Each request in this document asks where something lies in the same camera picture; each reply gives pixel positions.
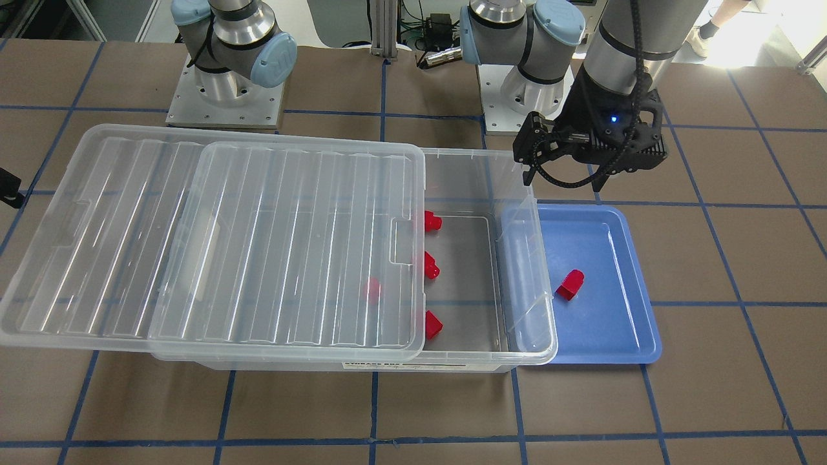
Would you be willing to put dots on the red block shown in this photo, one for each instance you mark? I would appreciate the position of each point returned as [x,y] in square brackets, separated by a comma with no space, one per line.
[431,222]
[372,291]
[430,267]
[433,325]
[571,285]

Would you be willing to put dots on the red block under lid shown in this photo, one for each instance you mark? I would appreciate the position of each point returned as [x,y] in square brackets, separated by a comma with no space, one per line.
[372,291]

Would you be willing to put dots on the clear plastic storage box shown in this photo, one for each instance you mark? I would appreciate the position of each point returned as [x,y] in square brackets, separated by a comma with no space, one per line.
[478,258]

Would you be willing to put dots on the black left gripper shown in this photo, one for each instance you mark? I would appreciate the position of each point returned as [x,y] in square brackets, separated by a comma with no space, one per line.
[583,102]

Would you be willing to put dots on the blue plastic tray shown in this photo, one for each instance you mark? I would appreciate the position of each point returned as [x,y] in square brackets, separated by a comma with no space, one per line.
[610,320]

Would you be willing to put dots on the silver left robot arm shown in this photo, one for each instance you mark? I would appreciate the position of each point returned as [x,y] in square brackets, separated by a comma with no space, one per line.
[628,53]

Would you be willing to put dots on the clear plastic box lid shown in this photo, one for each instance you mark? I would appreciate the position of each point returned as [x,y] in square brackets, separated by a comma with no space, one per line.
[94,269]

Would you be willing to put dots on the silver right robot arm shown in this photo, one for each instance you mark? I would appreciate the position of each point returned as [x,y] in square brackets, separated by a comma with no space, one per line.
[234,48]

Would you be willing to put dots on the aluminium frame post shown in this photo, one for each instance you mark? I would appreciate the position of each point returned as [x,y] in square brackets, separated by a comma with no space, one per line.
[383,22]

